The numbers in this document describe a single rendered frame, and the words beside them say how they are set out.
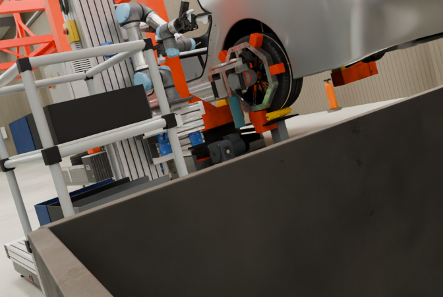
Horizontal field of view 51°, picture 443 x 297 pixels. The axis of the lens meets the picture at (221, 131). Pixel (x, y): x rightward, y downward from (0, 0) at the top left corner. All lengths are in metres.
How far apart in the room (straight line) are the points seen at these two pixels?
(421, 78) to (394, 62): 0.48
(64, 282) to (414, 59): 7.24
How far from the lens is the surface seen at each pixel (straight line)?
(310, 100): 8.74
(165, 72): 2.97
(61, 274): 0.29
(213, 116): 4.03
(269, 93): 3.59
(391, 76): 7.66
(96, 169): 2.97
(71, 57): 1.34
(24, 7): 9.56
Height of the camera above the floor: 0.78
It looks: 4 degrees down
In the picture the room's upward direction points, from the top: 15 degrees counter-clockwise
